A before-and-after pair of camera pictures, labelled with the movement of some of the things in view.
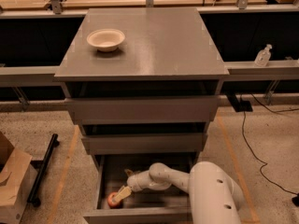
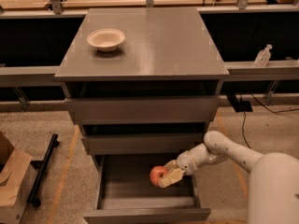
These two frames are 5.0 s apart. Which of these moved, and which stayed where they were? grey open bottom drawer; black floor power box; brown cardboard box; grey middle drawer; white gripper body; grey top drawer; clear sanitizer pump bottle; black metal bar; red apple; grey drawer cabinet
Moved: red apple; white gripper body
Stayed: grey middle drawer; grey open bottom drawer; grey drawer cabinet; clear sanitizer pump bottle; black metal bar; black floor power box; grey top drawer; brown cardboard box
